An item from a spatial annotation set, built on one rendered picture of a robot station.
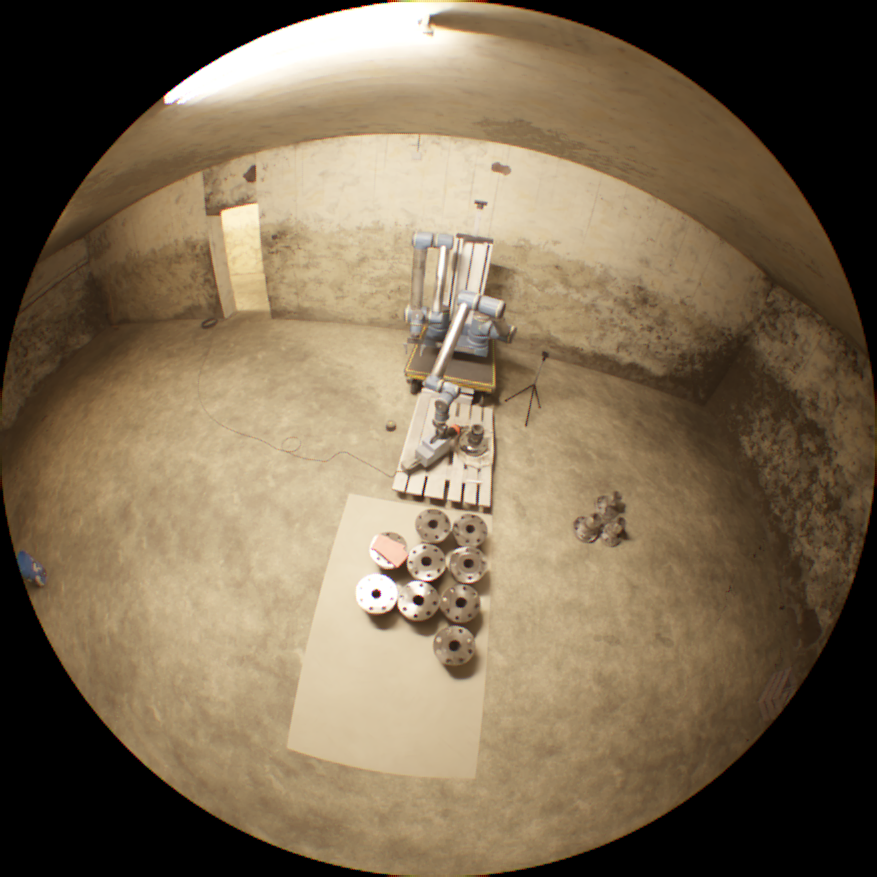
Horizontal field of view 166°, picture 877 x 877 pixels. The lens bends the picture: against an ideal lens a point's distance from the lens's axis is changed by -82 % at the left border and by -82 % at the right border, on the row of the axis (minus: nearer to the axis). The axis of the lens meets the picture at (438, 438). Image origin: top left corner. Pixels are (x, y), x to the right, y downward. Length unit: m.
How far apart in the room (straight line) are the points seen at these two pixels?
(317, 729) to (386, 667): 0.68
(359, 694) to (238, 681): 0.87
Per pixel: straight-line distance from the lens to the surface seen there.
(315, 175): 4.78
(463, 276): 3.42
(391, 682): 2.19
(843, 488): 5.23
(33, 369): 10.34
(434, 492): 2.45
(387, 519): 2.46
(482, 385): 3.20
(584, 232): 4.41
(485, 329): 3.19
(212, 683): 2.62
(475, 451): 2.71
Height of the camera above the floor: 2.20
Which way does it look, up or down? 47 degrees down
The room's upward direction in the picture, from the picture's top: 9 degrees clockwise
